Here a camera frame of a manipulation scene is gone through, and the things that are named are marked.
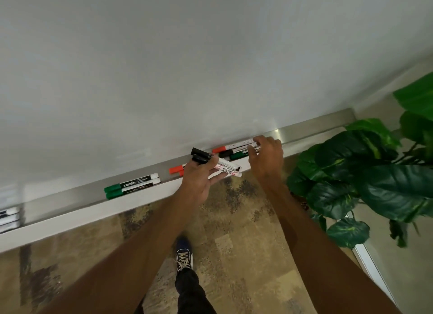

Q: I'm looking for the person's right hand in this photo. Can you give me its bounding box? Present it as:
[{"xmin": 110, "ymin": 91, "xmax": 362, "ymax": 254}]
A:
[{"xmin": 247, "ymin": 135, "xmax": 285, "ymax": 186}]

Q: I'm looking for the person's left hand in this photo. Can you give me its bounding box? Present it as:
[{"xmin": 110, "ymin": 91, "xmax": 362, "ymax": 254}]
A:
[{"xmin": 182, "ymin": 154, "xmax": 231, "ymax": 205}]

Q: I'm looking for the green leafy potted plant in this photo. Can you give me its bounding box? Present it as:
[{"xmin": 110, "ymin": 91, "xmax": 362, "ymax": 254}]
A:
[{"xmin": 286, "ymin": 72, "xmax": 433, "ymax": 250}]

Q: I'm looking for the metal marker tray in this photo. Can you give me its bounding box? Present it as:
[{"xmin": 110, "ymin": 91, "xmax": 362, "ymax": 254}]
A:
[{"xmin": 0, "ymin": 108, "xmax": 356, "ymax": 254}]

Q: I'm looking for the black-capped white marker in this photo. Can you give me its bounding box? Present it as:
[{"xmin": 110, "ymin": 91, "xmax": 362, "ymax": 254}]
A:
[
  {"xmin": 191, "ymin": 156, "xmax": 243, "ymax": 178},
  {"xmin": 190, "ymin": 147, "xmax": 241, "ymax": 172}
]

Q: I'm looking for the green-capped whiteboard marker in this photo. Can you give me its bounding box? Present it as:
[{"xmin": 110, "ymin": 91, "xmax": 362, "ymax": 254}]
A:
[
  {"xmin": 229, "ymin": 149, "xmax": 260, "ymax": 161},
  {"xmin": 104, "ymin": 173, "xmax": 159, "ymax": 193},
  {"xmin": 106, "ymin": 178, "xmax": 161, "ymax": 200}
]

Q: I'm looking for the person's leg in black trousers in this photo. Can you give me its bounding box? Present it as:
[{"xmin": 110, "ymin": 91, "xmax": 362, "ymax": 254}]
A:
[{"xmin": 175, "ymin": 268, "xmax": 217, "ymax": 314}]

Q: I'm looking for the person's left forearm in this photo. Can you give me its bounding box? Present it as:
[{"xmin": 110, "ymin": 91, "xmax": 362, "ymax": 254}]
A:
[{"xmin": 35, "ymin": 185, "xmax": 211, "ymax": 314}]

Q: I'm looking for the black-capped whiteboard marker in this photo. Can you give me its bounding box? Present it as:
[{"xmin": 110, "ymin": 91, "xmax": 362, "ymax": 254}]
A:
[{"xmin": 219, "ymin": 147, "xmax": 260, "ymax": 159}]

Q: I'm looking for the blue sneaker with white laces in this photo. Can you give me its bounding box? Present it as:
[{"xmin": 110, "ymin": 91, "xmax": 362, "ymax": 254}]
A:
[{"xmin": 175, "ymin": 236, "xmax": 194, "ymax": 273}]

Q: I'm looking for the white partition frame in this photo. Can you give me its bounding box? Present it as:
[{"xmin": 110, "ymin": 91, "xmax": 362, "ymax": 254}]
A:
[{"xmin": 344, "ymin": 213, "xmax": 400, "ymax": 314}]

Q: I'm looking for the white whiteboard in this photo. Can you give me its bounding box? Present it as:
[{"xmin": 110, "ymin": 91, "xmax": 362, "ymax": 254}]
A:
[{"xmin": 0, "ymin": 0, "xmax": 433, "ymax": 209}]

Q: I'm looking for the person's right forearm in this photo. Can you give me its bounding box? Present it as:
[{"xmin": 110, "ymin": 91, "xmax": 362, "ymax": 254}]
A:
[{"xmin": 261, "ymin": 181, "xmax": 404, "ymax": 314}]

